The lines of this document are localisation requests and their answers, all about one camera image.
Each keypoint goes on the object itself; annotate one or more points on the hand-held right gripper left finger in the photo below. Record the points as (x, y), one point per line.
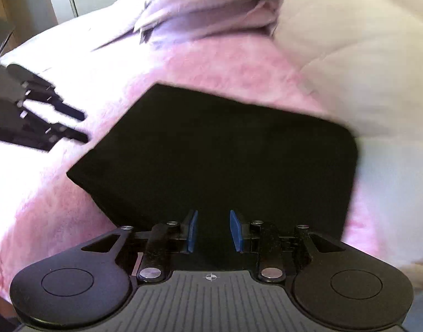
(193, 231)

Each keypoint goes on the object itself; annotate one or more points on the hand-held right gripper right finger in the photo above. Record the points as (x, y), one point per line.
(235, 230)

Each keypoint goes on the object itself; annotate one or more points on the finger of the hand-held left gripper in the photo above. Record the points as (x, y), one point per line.
(71, 111)
(75, 135)

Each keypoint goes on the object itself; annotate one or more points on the black garment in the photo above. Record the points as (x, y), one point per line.
(215, 152)

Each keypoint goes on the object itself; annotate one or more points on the wooden door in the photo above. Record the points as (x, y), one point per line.
(25, 7)

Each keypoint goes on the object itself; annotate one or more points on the pink floral bed sheet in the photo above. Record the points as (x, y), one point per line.
(215, 65)

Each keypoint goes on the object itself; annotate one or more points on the purple pillow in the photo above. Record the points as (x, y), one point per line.
(215, 17)

